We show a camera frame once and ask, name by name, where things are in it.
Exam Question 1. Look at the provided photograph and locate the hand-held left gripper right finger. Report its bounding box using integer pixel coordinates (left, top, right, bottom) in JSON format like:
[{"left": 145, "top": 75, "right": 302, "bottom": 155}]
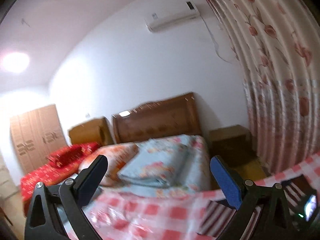
[{"left": 210, "top": 155, "right": 304, "bottom": 240}]

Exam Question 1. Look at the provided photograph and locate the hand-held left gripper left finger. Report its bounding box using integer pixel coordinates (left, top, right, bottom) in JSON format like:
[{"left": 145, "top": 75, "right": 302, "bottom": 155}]
[{"left": 24, "top": 155, "right": 108, "bottom": 240}]

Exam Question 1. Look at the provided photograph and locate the navy and red striped garment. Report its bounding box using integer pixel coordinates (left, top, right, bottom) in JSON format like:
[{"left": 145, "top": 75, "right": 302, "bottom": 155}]
[{"left": 200, "top": 175, "right": 313, "bottom": 240}]

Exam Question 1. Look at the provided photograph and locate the floral bed sheet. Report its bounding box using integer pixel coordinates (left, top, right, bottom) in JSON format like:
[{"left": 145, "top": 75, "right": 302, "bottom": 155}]
[{"left": 100, "top": 134, "right": 213, "bottom": 198}]

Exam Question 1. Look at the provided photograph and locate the red blanket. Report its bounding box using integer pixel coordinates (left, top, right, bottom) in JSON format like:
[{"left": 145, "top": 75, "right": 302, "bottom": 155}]
[{"left": 20, "top": 142, "right": 102, "bottom": 203}]

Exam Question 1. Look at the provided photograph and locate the small wooden headboard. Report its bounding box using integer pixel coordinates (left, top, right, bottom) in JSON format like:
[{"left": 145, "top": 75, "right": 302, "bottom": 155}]
[{"left": 69, "top": 116, "right": 114, "bottom": 147}]

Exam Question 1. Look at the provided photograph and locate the wooden nightstand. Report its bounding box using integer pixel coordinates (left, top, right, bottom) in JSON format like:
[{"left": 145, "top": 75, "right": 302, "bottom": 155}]
[{"left": 209, "top": 125, "right": 253, "bottom": 165}]

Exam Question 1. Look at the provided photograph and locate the folded light blue floral quilt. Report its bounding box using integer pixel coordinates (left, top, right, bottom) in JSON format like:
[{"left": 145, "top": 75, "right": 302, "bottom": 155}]
[{"left": 117, "top": 137, "right": 190, "bottom": 188}]

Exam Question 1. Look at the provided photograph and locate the pink checked sheet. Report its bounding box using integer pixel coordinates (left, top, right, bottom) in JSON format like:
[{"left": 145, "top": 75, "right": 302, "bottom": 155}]
[{"left": 62, "top": 152, "right": 320, "bottom": 240}]

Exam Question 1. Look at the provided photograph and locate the light wooden wardrobe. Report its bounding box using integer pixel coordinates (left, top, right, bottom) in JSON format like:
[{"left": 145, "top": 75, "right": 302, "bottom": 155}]
[{"left": 10, "top": 104, "right": 67, "bottom": 175}]

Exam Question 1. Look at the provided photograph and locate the large wooden headboard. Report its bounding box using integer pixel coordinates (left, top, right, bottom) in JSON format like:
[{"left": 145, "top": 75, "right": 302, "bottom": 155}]
[{"left": 112, "top": 92, "right": 202, "bottom": 144}]

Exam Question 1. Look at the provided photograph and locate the floral curtain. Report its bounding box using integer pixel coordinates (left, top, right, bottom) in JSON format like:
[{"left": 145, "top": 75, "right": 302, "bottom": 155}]
[{"left": 195, "top": 0, "right": 320, "bottom": 174}]

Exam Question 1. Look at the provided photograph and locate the air conditioner pipe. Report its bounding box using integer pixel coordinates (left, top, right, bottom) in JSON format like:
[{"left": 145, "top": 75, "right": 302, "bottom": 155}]
[{"left": 200, "top": 16, "right": 240, "bottom": 63}]

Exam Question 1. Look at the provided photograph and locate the ceiling lamp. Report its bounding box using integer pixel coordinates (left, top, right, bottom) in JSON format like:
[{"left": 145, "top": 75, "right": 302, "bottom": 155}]
[{"left": 0, "top": 51, "right": 30, "bottom": 74}]

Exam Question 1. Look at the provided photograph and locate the white air conditioner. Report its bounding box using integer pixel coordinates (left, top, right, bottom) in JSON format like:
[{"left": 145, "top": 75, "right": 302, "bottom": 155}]
[{"left": 145, "top": 1, "right": 200, "bottom": 32}]

